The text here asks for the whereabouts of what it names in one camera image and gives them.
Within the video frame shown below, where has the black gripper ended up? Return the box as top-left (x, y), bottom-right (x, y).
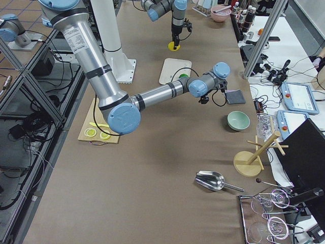
top-left (172, 32), bottom-right (180, 50)
top-left (217, 79), bottom-right (228, 93)

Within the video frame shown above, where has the yellow lemon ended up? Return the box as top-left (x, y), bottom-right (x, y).
top-left (168, 41), bottom-right (180, 51)

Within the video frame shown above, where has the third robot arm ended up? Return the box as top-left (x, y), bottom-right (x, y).
top-left (1, 14), bottom-right (37, 51)

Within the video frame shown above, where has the cream rectangular tray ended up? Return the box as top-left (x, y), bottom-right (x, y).
top-left (159, 58), bottom-right (192, 85)

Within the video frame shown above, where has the clear plastic tray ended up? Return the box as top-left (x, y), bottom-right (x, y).
top-left (256, 115), bottom-right (278, 141)

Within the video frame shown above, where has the grey folded cloth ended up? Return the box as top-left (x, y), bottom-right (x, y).
top-left (225, 89), bottom-right (246, 105)

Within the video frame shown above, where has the mint green bowl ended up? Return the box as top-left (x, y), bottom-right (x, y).
top-left (227, 111), bottom-right (250, 131)

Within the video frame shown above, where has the pink bowl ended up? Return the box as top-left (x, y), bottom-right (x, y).
top-left (211, 6), bottom-right (232, 23)

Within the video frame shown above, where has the teach pendant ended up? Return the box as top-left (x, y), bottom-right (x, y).
top-left (281, 81), bottom-right (319, 115)
top-left (276, 110), bottom-right (309, 140)

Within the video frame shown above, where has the wooden mug tree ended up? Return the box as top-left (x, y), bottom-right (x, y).
top-left (233, 117), bottom-right (288, 177)

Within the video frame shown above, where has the metal scoop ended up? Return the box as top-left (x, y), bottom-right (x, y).
top-left (195, 170), bottom-right (245, 192)

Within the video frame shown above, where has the black monitor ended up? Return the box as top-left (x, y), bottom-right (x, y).
top-left (279, 118), bottom-right (324, 192)

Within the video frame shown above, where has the yellow plastic knife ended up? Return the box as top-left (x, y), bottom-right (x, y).
top-left (89, 122), bottom-right (109, 128)

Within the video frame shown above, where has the lemon slice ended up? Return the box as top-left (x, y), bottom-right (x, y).
top-left (84, 128), bottom-right (97, 138)
top-left (100, 130), bottom-right (111, 141)

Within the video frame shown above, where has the wooden cutting board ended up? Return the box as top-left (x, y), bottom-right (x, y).
top-left (78, 98), bottom-right (119, 145)

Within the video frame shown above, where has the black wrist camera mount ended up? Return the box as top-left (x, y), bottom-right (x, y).
top-left (199, 95), bottom-right (210, 105)
top-left (183, 18), bottom-right (192, 33)

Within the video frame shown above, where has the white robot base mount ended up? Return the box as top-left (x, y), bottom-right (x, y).
top-left (104, 50), bottom-right (137, 84)

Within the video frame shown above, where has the aluminium frame post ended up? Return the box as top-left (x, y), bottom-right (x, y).
top-left (242, 0), bottom-right (288, 80)

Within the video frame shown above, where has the wire glass rack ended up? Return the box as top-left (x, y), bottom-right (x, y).
top-left (239, 188), bottom-right (305, 243)

